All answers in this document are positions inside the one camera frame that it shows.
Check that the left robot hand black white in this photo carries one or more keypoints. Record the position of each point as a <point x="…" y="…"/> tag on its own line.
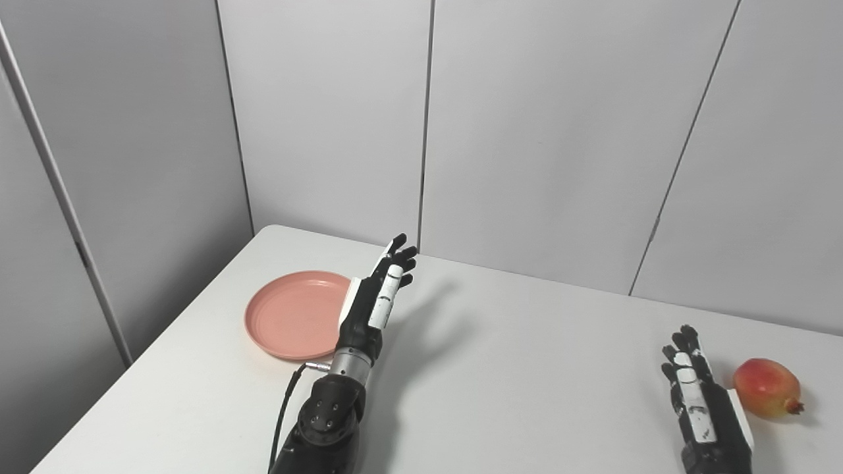
<point x="372" y="309"/>

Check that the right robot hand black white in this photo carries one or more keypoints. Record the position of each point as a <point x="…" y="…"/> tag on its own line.
<point x="705" y="408"/>

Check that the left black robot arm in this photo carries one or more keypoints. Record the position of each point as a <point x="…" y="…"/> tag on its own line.
<point x="323" y="421"/>

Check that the red yellow pomegranate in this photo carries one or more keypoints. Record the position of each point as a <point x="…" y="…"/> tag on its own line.
<point x="767" y="386"/>

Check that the pink plastic plate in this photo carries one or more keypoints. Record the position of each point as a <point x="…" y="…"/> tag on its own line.
<point x="296" y="315"/>

